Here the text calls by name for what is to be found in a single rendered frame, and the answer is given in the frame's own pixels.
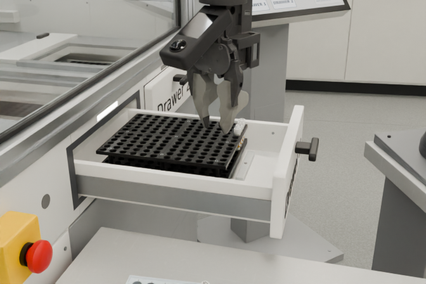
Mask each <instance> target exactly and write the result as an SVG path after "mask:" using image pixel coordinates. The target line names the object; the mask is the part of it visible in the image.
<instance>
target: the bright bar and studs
mask: <svg viewBox="0 0 426 284"><path fill-rule="evenodd" d="M254 157H255V152H253V151H247V154H246V156H245V158H244V160H243V162H242V164H241V167H240V169H239V171H238V173H237V175H236V179H235V180H239V181H244V180H245V178H246V176H247V173H248V171H249V169H250V166H251V164H252V161H253V159H254Z"/></svg>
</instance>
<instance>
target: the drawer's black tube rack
mask: <svg viewBox="0 0 426 284"><path fill-rule="evenodd" d="M236 125H237V123H234V124H233V126H232V128H231V129H230V131H229V133H227V134H223V132H222V130H221V128H220V126H219V121H212V120H210V121H209V127H208V128H204V126H203V125H202V122H201V120H200V119H187V118H181V117H168V116H161V115H149V114H142V113H137V114H136V115H135V116H134V117H133V118H132V119H131V120H129V121H128V122H127V123H126V124H125V125H124V126H122V127H121V128H120V129H119V130H118V131H117V132H116V133H115V134H114V135H113V136H112V137H111V138H109V139H108V140H107V141H106V142H105V143H104V144H103V145H101V146H100V147H99V148H98V149H97V150H96V154H99V155H108V157H107V158H106V159H104V161H102V163H105V164H114V165H124V166H129V167H139V168H145V169H154V170H160V171H169V172H179V173H184V174H194V175H199V176H209V177H215V178H224V179H230V178H231V176H232V174H233V172H234V170H235V168H236V165H237V163H238V161H239V159H240V157H241V155H242V153H243V151H244V149H245V147H246V145H247V138H244V140H243V143H242V146H241V147H240V149H239V150H236V151H235V153H234V155H233V157H232V159H231V161H230V163H229V165H228V167H227V169H226V170H222V169H215V168H214V165H215V163H216V162H218V158H219V156H220V154H221V153H222V151H223V149H224V147H225V146H226V143H229V142H228V140H229V139H230V137H231V135H232V133H233V131H234V128H235V127H236Z"/></svg>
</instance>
